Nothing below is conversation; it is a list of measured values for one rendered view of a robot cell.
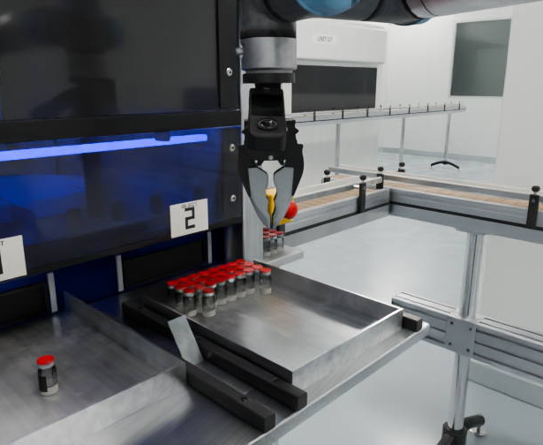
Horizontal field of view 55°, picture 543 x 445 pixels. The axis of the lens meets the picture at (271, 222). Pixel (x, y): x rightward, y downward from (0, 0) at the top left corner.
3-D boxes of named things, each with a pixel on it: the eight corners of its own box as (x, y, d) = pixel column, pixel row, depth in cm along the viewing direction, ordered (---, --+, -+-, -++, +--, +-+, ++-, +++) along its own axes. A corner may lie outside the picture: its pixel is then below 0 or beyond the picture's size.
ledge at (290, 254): (223, 257, 123) (223, 249, 122) (262, 245, 132) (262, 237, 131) (266, 271, 114) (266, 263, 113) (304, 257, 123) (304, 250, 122)
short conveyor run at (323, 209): (235, 270, 120) (234, 203, 116) (193, 255, 130) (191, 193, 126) (392, 216, 167) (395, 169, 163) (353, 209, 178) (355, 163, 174)
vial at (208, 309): (199, 314, 87) (199, 289, 86) (209, 311, 89) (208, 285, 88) (207, 319, 86) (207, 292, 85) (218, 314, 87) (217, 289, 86)
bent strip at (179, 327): (169, 358, 74) (166, 320, 72) (185, 351, 76) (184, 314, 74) (236, 399, 64) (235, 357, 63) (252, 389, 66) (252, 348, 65)
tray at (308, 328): (144, 314, 88) (143, 295, 87) (254, 275, 106) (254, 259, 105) (292, 396, 65) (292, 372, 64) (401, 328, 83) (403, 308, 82)
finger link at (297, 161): (303, 193, 73) (303, 131, 71) (304, 196, 71) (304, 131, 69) (269, 194, 73) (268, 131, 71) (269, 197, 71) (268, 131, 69)
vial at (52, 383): (37, 391, 66) (33, 361, 65) (54, 384, 67) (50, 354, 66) (44, 398, 64) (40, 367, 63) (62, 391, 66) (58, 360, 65)
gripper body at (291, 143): (293, 157, 78) (293, 74, 75) (299, 165, 69) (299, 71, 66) (243, 159, 77) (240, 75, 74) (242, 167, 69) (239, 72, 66)
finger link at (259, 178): (269, 220, 78) (268, 159, 76) (271, 230, 72) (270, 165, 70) (249, 221, 78) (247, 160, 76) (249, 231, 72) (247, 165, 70)
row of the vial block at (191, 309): (181, 314, 87) (179, 289, 86) (257, 286, 100) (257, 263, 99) (188, 319, 86) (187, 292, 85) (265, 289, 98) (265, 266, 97)
